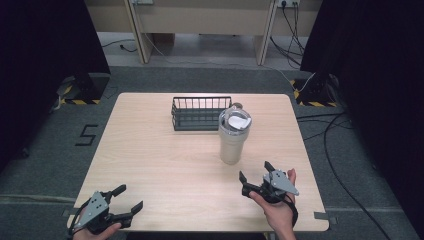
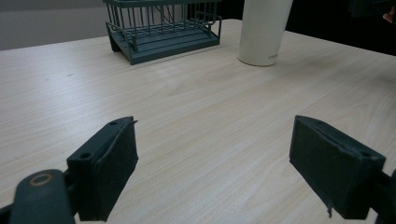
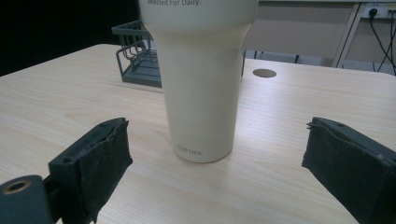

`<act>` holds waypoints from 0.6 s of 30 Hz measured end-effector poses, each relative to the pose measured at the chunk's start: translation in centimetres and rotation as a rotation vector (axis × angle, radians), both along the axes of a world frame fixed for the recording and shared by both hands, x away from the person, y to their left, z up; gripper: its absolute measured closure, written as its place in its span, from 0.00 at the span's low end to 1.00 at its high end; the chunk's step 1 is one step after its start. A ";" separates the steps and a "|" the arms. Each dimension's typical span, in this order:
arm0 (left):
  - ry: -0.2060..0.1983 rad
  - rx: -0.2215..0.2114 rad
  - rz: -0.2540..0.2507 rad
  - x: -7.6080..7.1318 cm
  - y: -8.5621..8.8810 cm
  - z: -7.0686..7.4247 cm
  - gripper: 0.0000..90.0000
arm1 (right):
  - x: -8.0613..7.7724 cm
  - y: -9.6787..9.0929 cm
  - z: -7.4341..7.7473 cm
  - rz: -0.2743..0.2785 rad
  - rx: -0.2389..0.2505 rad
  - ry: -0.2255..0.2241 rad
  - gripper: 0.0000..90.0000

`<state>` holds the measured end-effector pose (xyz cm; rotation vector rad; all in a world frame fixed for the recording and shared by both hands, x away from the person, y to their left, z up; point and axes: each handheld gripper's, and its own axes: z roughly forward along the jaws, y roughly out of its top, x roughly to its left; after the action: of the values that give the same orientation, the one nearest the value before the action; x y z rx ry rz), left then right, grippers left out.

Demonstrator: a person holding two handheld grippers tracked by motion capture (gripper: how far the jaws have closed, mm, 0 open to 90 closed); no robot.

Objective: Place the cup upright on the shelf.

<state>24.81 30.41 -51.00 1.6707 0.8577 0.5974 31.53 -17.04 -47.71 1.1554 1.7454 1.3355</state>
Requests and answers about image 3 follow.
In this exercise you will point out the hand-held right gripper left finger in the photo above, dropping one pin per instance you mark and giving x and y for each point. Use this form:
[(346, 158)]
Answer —
[(93, 168)]

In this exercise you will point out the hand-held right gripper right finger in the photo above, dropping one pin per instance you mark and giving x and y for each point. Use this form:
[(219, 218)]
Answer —
[(348, 161)]

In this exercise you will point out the cream tumbler cup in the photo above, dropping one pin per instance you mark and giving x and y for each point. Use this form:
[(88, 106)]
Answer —
[(199, 87)]

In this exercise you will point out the white metal table leg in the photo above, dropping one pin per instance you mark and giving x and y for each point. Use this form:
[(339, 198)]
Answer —
[(345, 37)]

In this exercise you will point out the white power strip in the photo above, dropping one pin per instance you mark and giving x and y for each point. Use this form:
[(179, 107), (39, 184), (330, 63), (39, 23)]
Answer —
[(378, 10)]

